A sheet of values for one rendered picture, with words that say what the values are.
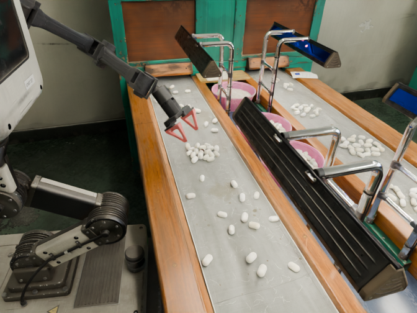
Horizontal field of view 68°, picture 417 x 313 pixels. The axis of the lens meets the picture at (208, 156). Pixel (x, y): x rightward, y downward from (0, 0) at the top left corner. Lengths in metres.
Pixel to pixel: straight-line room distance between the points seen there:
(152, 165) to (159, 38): 1.00
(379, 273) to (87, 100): 2.67
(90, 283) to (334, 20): 3.05
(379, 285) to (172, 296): 0.49
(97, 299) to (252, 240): 0.58
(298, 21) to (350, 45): 1.46
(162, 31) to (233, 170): 1.08
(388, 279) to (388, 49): 3.64
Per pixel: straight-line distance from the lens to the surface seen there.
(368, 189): 0.79
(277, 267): 0.95
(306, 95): 1.99
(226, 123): 1.52
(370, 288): 0.57
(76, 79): 2.87
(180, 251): 0.93
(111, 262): 1.31
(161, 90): 1.10
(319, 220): 0.63
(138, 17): 1.99
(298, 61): 2.39
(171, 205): 1.06
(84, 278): 1.29
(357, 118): 1.77
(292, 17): 2.29
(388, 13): 3.89
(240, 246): 0.98
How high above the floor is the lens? 1.49
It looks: 35 degrees down
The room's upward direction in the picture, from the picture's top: 2 degrees clockwise
